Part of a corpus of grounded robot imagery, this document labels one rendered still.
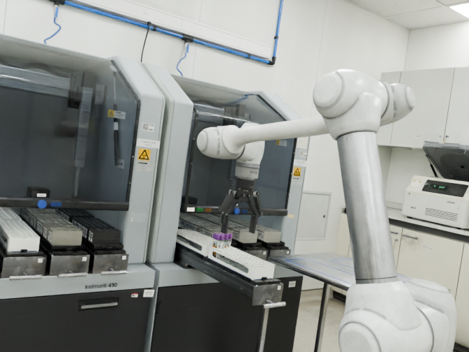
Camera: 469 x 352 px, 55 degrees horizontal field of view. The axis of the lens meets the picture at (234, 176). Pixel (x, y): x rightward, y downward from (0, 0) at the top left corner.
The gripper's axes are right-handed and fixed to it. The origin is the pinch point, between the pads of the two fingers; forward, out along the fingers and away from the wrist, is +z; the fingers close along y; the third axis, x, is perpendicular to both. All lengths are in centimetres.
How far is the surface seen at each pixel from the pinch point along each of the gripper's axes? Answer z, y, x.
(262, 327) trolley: 44, 25, 5
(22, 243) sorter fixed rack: 11, -71, 27
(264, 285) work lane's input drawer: 14.3, -2.5, -21.9
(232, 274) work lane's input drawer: 14.7, -6.2, -8.3
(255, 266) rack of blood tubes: 8.6, -4.6, -18.1
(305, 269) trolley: 13.3, 26.7, -12.7
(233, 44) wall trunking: -104, 81, 140
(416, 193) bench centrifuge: -14, 231, 69
